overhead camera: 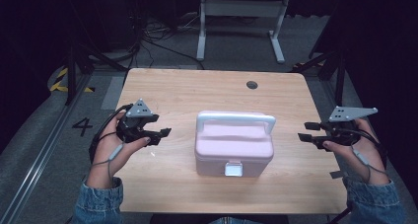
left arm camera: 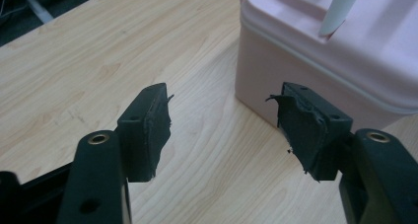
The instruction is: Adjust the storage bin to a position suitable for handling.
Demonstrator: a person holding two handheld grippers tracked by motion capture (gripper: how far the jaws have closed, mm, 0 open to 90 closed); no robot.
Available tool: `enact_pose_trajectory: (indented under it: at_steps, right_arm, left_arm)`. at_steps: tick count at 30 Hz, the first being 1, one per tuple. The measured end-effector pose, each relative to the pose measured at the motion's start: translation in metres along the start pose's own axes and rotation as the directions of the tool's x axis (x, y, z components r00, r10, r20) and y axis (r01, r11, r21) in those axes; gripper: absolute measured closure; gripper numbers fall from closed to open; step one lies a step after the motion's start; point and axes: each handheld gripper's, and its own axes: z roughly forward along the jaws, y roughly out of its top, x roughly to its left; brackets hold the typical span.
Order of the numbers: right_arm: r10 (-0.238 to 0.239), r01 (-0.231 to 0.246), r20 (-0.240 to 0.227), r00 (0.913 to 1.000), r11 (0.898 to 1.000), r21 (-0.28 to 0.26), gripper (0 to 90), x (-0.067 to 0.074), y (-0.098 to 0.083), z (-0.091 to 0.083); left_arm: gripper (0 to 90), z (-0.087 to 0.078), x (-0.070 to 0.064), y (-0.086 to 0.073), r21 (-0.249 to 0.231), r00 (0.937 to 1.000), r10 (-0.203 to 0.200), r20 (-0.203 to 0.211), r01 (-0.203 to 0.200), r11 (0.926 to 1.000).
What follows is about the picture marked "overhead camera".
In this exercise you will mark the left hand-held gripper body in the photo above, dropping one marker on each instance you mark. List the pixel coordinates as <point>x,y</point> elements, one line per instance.
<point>133,127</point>

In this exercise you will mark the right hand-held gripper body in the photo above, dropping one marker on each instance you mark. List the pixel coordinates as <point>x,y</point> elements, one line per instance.
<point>345,132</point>

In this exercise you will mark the person's right hand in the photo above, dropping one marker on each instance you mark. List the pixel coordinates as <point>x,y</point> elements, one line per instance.
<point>361,158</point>

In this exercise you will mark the person's left hand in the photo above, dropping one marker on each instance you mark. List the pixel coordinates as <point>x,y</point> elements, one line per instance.
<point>110,151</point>

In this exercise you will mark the grey tape piece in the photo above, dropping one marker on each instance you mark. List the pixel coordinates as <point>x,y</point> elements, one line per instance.
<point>337,174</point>

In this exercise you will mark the black tripod stand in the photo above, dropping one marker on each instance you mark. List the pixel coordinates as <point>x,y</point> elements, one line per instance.
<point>340,72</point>
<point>74,69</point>

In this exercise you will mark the yellow black floor tape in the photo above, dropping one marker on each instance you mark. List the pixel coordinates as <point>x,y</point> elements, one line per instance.
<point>60,84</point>

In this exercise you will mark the person's legs in jeans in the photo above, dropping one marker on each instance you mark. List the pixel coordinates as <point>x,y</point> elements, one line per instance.
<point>235,221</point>

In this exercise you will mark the metal floor rail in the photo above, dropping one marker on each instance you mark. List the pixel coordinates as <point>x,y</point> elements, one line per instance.
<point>42,141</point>

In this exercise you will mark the white metal table frame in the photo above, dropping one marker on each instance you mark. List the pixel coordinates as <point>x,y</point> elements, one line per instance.
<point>241,8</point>

